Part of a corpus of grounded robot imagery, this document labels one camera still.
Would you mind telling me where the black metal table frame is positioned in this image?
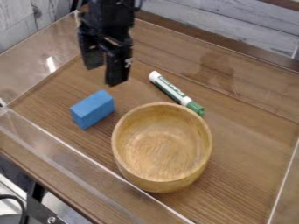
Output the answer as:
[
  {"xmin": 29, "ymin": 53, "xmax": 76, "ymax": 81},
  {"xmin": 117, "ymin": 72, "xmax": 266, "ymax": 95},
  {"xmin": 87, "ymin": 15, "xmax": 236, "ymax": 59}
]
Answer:
[{"xmin": 24, "ymin": 182, "xmax": 67, "ymax": 224}]

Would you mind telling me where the blue rectangular block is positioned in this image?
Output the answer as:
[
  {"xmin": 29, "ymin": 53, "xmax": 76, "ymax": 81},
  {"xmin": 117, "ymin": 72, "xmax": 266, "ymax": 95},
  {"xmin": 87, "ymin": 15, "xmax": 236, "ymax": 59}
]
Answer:
[{"xmin": 69, "ymin": 90, "xmax": 115, "ymax": 130}]

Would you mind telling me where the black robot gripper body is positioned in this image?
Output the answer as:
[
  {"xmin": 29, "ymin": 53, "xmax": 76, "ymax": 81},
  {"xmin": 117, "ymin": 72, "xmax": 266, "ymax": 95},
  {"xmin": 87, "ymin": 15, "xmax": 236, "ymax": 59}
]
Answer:
[{"xmin": 79, "ymin": 0, "xmax": 136, "ymax": 47}]

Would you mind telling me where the green white marker pen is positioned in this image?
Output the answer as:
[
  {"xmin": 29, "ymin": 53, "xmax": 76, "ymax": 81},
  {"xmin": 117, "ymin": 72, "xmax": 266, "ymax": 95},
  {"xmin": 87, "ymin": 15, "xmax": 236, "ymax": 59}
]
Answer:
[{"xmin": 148, "ymin": 71, "xmax": 205, "ymax": 116}]

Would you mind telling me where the brown wooden bowl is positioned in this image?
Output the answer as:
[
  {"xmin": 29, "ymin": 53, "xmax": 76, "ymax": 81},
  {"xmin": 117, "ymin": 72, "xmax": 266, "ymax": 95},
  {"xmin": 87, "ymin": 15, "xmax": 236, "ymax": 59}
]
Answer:
[{"xmin": 111, "ymin": 102, "xmax": 212, "ymax": 193}]

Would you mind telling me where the black cable lower left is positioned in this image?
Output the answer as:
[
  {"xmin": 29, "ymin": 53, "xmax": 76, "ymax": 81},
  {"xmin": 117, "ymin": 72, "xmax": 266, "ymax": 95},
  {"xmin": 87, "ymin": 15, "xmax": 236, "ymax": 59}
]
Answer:
[{"xmin": 0, "ymin": 193, "xmax": 28, "ymax": 224}]

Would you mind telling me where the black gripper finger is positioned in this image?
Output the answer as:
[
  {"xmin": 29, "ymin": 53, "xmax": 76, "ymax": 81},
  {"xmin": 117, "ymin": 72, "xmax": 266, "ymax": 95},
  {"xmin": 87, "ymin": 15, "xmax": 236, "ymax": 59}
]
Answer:
[
  {"xmin": 79, "ymin": 32, "xmax": 104, "ymax": 70},
  {"xmin": 105, "ymin": 44, "xmax": 132, "ymax": 87}
]

